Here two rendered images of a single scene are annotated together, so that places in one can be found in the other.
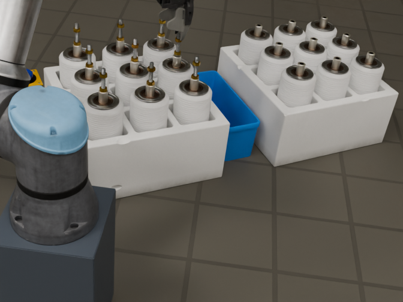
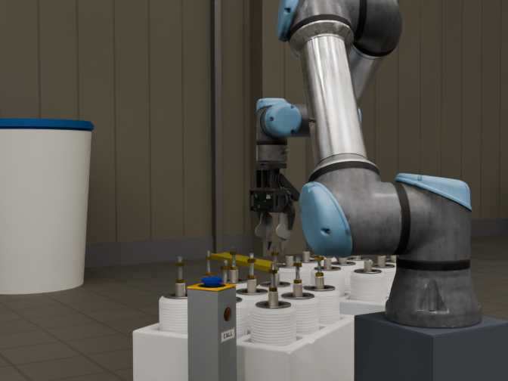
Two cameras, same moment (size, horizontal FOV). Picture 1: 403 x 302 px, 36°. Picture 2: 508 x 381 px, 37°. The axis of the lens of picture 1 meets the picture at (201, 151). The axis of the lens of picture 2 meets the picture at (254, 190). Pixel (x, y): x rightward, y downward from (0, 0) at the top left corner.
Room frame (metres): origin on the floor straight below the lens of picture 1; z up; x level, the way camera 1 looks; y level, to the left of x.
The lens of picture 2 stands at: (-0.10, 1.15, 0.56)
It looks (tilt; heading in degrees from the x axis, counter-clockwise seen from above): 2 degrees down; 327
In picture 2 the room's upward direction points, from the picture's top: straight up
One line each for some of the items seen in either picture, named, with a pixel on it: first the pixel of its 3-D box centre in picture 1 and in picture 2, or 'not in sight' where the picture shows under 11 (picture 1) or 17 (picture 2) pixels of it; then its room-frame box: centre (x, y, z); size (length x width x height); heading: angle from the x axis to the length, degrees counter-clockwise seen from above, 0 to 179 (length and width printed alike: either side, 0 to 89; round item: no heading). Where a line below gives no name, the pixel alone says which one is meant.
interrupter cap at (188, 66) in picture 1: (176, 65); (275, 284); (1.44, 0.09, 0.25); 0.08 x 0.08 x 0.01
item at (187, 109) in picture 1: (190, 117); (319, 326); (1.34, 0.04, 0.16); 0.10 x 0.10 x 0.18
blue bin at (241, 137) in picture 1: (218, 114); not in sight; (1.52, -0.04, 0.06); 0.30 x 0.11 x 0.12; 29
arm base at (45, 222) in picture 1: (53, 192); (432, 287); (0.78, 0.24, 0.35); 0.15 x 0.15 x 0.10
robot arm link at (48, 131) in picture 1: (47, 136); (429, 215); (0.78, 0.25, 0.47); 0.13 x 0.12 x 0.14; 67
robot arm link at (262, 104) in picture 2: not in sight; (272, 122); (1.43, 0.11, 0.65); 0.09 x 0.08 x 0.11; 157
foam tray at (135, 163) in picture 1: (132, 121); (252, 361); (1.39, 0.20, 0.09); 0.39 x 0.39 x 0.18; 28
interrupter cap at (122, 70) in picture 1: (134, 71); (251, 292); (1.39, 0.20, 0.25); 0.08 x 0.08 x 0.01
